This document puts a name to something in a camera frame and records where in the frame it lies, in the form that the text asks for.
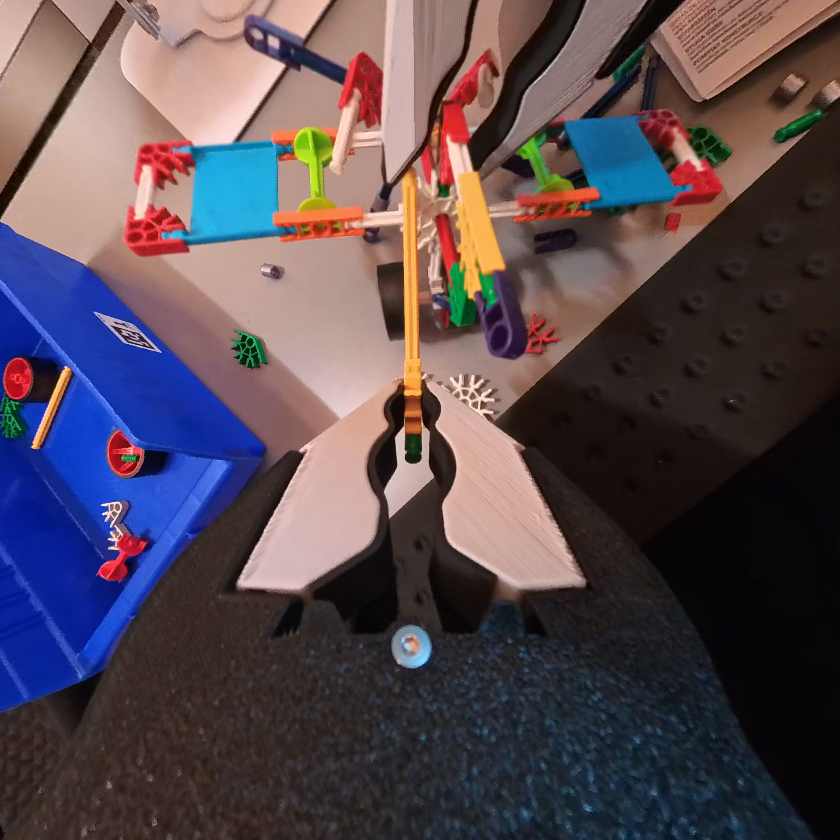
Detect large green fan connector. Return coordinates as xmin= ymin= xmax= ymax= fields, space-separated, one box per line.
xmin=686 ymin=125 xmax=732 ymax=165

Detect orange rod with green tip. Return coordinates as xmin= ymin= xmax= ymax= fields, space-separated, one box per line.
xmin=402 ymin=169 xmax=427 ymax=463

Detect black wheel with red hub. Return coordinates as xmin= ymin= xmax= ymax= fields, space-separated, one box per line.
xmin=106 ymin=430 xmax=165 ymax=479
xmin=3 ymin=357 xmax=56 ymax=403

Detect red fan connector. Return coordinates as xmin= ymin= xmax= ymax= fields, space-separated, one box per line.
xmin=525 ymin=314 xmax=560 ymax=355

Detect small green fan connector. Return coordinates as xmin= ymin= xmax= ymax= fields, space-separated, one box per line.
xmin=231 ymin=330 xmax=269 ymax=370

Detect white document stand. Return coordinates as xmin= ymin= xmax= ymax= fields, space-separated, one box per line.
xmin=120 ymin=0 xmax=336 ymax=142

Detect black dotted rubber mat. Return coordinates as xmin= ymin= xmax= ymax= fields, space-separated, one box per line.
xmin=499 ymin=112 xmax=840 ymax=840

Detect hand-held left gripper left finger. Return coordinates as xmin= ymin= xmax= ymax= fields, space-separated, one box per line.
xmin=236 ymin=382 xmax=398 ymax=593

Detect colourful construction toy model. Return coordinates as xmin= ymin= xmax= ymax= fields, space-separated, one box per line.
xmin=125 ymin=13 xmax=723 ymax=362

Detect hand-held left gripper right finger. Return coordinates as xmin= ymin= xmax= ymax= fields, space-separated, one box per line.
xmin=427 ymin=381 xmax=586 ymax=595

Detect long orange rod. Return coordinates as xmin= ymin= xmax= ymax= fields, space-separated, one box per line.
xmin=31 ymin=367 xmax=73 ymax=450

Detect white snowflake connector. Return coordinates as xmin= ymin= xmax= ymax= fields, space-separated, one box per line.
xmin=449 ymin=374 xmax=497 ymax=417

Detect building ideas booklet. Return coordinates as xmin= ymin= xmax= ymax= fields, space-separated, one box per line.
xmin=650 ymin=0 xmax=840 ymax=102

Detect table cable hatch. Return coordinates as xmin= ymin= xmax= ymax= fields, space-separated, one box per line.
xmin=0 ymin=0 xmax=132 ymax=204

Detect blue plastic bin with tag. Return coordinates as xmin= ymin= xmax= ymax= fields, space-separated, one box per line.
xmin=0 ymin=223 xmax=266 ymax=713

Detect red clip connector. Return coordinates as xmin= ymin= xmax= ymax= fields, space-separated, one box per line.
xmin=96 ymin=535 xmax=148 ymax=581

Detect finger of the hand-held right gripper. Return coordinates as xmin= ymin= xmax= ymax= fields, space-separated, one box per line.
xmin=382 ymin=0 xmax=483 ymax=185
xmin=469 ymin=0 xmax=647 ymax=178

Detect grey white connector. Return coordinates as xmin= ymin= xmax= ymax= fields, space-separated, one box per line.
xmin=100 ymin=500 xmax=130 ymax=549

